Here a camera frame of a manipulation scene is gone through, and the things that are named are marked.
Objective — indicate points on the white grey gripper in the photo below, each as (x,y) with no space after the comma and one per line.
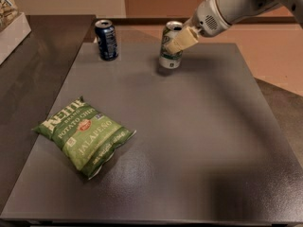
(206,20)

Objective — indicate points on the green white 7up can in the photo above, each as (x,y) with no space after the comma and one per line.
(168,58)

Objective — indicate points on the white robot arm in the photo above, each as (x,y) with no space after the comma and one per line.
(234,11)

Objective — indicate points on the blue pepsi can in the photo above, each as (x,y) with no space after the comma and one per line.
(106,36)

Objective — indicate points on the green jalapeno chips bag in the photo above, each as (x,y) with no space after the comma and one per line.
(86,136)

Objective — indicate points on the white snack box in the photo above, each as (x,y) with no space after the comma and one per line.
(14,28)

